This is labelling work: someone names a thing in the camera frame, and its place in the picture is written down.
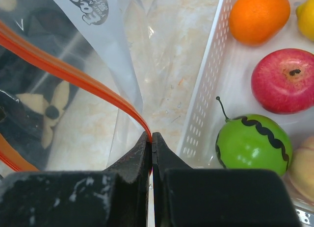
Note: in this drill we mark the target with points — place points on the green toy watermelon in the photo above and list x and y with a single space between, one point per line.
253 141

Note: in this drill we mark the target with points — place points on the black floral pillow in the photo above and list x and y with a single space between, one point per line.
33 101

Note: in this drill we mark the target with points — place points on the red apple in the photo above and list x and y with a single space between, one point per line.
283 81

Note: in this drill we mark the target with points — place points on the peach fruit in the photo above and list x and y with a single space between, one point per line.
301 170

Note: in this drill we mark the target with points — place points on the clear zip top bag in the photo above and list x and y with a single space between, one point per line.
115 48

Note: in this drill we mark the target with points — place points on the orange fruit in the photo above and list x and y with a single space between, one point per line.
254 22

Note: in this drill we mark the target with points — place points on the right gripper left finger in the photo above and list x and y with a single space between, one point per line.
114 197

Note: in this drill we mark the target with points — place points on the yellow lemon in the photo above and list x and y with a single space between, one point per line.
305 19

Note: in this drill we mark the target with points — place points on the white plastic basket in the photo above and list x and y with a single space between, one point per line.
224 82

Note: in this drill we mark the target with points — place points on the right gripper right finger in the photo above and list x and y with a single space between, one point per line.
187 197

